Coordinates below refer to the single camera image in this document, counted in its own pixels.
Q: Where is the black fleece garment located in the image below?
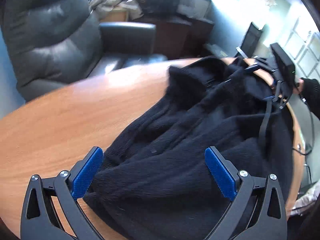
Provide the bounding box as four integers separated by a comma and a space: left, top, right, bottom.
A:
84, 57, 293, 239

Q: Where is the right forearm black knit sleeve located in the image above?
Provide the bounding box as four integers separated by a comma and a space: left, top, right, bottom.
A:
301, 78, 320, 119

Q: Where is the person's right hand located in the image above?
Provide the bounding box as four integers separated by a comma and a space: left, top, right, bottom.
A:
293, 79, 304, 94

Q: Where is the black mesh office chair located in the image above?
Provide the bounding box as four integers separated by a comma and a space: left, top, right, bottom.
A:
235, 22, 264, 59

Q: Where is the dark wooden side cabinet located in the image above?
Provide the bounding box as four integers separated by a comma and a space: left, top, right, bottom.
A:
135, 16, 214, 60

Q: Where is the black box on cabinet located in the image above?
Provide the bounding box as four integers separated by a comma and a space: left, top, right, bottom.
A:
135, 0, 180, 16

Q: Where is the black leather armchair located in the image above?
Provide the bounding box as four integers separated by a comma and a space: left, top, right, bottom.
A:
1, 0, 167, 101

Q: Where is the crumpled beige cloth pile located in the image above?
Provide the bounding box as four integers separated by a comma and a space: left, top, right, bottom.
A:
89, 0, 144, 22

